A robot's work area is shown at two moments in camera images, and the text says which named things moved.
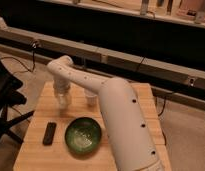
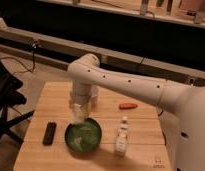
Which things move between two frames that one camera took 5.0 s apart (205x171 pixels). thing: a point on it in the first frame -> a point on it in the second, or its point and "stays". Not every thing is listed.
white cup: (91, 97) stays
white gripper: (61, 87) -> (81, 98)
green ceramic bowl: (83, 135) stays
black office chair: (7, 96) stays
